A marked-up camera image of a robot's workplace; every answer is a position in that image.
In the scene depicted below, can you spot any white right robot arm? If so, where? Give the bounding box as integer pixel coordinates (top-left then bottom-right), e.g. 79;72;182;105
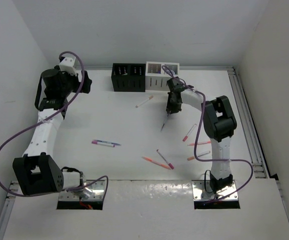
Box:
166;77;237;194

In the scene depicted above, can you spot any white slotted pen holder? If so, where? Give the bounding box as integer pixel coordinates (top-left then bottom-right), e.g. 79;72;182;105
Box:
145;61;180;91

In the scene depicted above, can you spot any red pen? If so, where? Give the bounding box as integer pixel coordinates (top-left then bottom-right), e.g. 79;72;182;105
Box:
187;141;211;147

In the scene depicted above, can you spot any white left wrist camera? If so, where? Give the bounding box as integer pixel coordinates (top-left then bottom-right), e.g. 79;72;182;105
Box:
58;57;76;75

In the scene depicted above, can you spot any dark blue pen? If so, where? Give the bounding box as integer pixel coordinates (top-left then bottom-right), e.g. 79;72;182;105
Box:
160;113;170;132

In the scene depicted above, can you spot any beige capped white marker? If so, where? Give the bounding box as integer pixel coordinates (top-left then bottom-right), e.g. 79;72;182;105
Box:
135;95;154;108

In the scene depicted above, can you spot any peach capped white marker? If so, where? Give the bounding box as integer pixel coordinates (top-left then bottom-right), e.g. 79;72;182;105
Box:
187;150;211;161

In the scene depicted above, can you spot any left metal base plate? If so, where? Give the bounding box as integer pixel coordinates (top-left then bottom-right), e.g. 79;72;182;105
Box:
58;180;106;202

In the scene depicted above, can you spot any pink capped white marker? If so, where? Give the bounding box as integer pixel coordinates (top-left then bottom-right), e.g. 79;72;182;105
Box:
182;123;197;142

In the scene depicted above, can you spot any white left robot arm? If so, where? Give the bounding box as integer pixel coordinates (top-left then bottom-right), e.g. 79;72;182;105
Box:
12;64;92;196

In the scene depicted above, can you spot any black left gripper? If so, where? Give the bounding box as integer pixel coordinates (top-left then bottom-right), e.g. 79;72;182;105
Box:
54;65;91;97

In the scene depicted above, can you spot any magenta capped white marker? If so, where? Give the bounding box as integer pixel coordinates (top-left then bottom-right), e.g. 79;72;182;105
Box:
156;149;174;170

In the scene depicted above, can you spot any orange pen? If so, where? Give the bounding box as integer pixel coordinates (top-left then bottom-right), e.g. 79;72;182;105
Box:
141;156;171;170

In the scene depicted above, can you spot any metal base plate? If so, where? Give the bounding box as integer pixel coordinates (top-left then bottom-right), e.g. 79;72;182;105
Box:
58;180;106;202
191;180;239;202

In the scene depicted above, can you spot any black slotted pen holder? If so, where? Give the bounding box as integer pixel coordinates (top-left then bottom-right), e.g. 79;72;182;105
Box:
111;63;146;92

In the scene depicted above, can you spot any purple capped white marker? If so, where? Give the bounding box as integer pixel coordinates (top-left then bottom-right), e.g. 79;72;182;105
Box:
91;141;115;148

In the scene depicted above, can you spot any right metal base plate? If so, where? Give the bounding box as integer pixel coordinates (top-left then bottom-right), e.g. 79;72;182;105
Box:
191;180;239;202

